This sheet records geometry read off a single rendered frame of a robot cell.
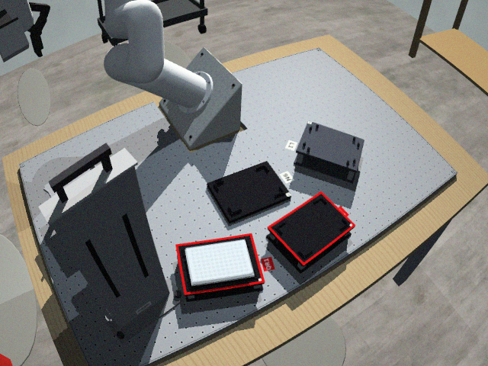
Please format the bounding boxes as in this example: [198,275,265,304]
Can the dark grey rectangular nest with corner posts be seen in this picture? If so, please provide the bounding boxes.
[294,121,364,184]

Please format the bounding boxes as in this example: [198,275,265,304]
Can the black rectangular nest with red border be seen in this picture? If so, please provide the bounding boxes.
[266,192,355,273]
[176,233,265,302]

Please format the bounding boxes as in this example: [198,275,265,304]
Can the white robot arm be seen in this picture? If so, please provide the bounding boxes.
[0,0,214,114]

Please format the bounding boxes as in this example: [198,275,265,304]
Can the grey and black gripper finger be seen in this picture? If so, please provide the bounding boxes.
[28,2,50,57]

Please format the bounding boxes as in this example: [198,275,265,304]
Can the white microplate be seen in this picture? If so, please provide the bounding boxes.
[185,239,255,286]

